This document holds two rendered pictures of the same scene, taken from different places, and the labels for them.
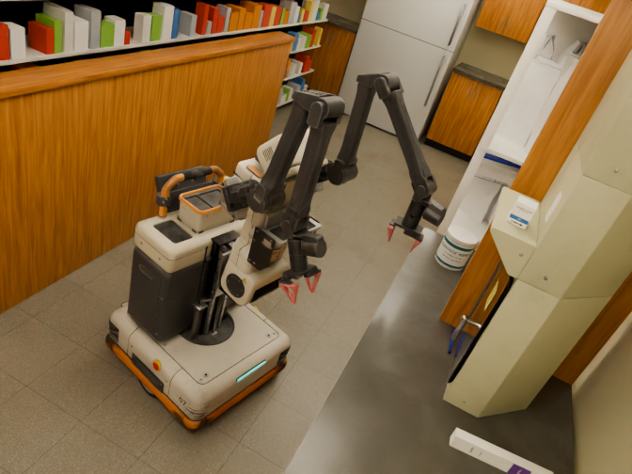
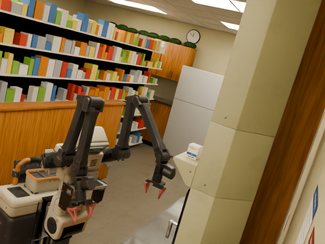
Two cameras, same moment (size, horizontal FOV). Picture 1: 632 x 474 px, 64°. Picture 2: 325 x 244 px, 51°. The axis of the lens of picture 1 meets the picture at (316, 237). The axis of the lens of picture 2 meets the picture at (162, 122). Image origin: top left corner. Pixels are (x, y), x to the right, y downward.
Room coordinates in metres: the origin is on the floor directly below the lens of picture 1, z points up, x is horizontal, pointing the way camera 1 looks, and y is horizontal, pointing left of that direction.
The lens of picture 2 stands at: (-0.30, -0.51, 1.93)
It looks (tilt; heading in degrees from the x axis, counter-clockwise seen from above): 11 degrees down; 8
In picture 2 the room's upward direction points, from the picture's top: 15 degrees clockwise
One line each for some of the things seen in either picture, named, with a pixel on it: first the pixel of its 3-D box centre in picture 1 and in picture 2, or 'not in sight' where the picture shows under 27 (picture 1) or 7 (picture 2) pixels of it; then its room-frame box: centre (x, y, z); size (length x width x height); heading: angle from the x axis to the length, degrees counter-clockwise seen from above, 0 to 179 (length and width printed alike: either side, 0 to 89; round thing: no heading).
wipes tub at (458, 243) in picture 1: (455, 248); not in sight; (1.91, -0.58, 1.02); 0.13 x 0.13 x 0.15
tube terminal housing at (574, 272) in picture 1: (549, 295); (221, 206); (1.24, -0.67, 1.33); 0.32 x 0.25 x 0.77; 165
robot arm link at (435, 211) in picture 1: (431, 203); (166, 165); (1.62, -0.34, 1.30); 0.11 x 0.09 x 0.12; 62
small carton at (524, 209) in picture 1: (522, 212); (194, 151); (1.22, -0.48, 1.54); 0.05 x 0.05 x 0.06; 71
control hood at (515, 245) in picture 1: (510, 229); (194, 165); (1.28, -0.50, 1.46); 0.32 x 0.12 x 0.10; 165
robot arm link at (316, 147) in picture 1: (309, 170); (85, 138); (1.36, 0.08, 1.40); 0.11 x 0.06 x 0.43; 151
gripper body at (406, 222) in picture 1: (411, 220); (157, 177); (1.64, -0.31, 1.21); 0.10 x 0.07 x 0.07; 76
